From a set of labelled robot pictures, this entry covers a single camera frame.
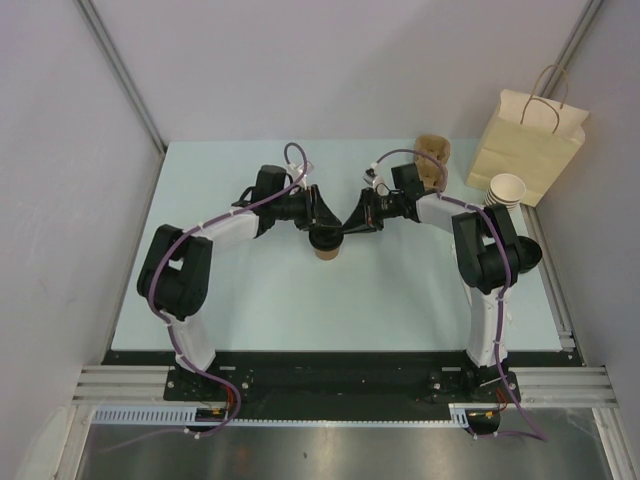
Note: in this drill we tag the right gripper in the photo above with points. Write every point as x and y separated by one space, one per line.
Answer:
365 217

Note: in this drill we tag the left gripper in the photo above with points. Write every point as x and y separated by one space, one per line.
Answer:
314 212

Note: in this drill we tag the black cup lid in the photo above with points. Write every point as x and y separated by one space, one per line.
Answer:
326 238

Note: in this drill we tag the brown paper bag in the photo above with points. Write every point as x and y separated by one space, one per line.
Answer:
531 137

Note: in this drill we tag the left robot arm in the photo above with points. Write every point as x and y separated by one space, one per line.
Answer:
175 275

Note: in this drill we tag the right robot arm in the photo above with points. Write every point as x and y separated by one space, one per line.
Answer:
486 246

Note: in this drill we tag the cardboard cup carrier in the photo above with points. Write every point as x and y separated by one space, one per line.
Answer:
432 152

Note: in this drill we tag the stack of paper cups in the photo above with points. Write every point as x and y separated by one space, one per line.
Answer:
505 189

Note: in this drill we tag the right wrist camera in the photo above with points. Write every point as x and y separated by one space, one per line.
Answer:
374 180

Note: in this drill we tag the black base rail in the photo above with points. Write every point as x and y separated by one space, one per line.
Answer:
351 387

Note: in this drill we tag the aluminium frame rail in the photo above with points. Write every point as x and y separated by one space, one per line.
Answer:
571 388

